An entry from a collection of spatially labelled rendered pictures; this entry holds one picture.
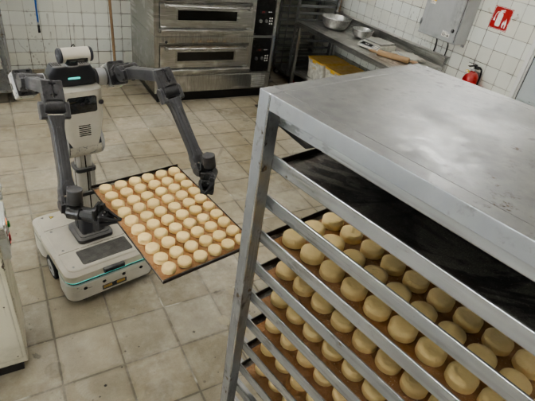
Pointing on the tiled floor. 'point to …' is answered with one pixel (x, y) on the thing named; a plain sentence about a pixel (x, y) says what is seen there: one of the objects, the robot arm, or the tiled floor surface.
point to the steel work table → (347, 41)
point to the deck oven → (206, 44)
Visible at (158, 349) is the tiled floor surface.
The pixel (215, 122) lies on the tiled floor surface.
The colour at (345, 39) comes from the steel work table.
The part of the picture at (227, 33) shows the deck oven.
